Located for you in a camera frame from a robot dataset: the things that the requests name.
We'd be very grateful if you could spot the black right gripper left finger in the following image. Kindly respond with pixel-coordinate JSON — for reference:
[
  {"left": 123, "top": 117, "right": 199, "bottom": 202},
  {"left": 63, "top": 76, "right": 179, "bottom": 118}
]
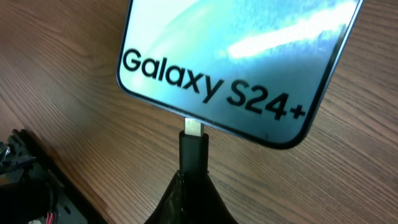
[{"left": 144, "top": 170, "right": 193, "bottom": 224}]

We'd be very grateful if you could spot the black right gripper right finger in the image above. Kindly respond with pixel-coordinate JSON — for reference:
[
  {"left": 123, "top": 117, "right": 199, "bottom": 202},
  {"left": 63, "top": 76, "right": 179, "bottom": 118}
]
[{"left": 192, "top": 174, "right": 238, "bottom": 224}]

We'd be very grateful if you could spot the black charging cable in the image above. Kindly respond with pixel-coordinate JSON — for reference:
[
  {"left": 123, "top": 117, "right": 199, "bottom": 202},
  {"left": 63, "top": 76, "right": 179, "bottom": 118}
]
[{"left": 178, "top": 117, "right": 210, "bottom": 180}]

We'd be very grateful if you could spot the blue Galaxy S24+ smartphone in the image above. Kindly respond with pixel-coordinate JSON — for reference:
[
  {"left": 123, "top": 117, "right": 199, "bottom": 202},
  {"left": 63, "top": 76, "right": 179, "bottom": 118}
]
[{"left": 116, "top": 0, "right": 363, "bottom": 149}]

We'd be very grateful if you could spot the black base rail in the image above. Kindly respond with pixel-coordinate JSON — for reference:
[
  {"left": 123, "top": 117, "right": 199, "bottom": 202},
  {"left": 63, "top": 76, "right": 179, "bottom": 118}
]
[{"left": 1, "top": 129, "right": 109, "bottom": 224}]

